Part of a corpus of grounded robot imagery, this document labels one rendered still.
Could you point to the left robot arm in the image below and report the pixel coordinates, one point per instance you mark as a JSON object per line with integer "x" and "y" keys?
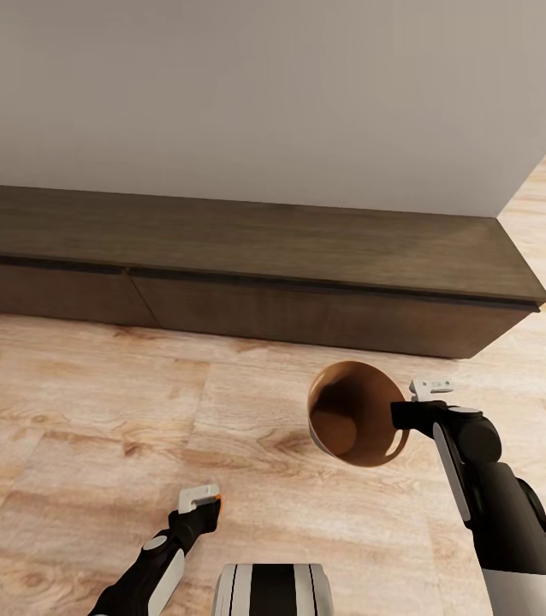
{"x": 147, "y": 586}

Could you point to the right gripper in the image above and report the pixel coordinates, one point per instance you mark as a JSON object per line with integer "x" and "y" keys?
{"x": 408, "y": 415}

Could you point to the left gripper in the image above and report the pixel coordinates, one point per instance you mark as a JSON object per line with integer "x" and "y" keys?
{"x": 201, "y": 520}

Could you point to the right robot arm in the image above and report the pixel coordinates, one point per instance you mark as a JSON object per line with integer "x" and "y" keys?
{"x": 506, "y": 517}

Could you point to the cabinet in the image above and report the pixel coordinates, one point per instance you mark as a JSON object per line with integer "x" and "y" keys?
{"x": 392, "y": 281}

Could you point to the trash can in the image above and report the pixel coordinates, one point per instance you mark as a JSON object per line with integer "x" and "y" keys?
{"x": 349, "y": 414}

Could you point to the robot trunk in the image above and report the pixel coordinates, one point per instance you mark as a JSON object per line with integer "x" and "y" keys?
{"x": 273, "y": 590}

